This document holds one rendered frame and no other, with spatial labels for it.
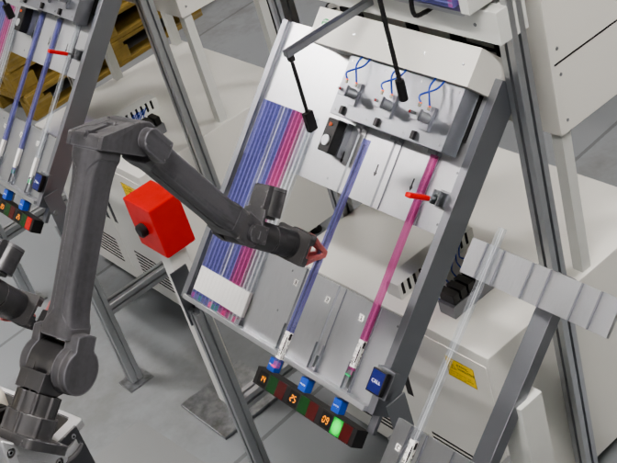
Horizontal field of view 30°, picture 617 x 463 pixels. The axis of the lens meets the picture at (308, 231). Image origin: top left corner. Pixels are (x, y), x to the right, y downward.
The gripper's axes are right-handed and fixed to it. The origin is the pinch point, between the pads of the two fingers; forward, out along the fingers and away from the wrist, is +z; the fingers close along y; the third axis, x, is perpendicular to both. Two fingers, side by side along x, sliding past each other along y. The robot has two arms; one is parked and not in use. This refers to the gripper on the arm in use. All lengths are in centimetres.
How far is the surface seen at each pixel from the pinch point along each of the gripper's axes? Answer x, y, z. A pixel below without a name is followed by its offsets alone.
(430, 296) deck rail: -0.1, -20.6, 12.7
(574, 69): -54, -21, 29
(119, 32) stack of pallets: -35, 333, 146
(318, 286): 8.3, 7.8, 10.7
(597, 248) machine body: -21, -17, 68
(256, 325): 23.0, 21.6, 10.8
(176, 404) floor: 72, 101, 66
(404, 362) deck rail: 14.2, -20.5, 12.8
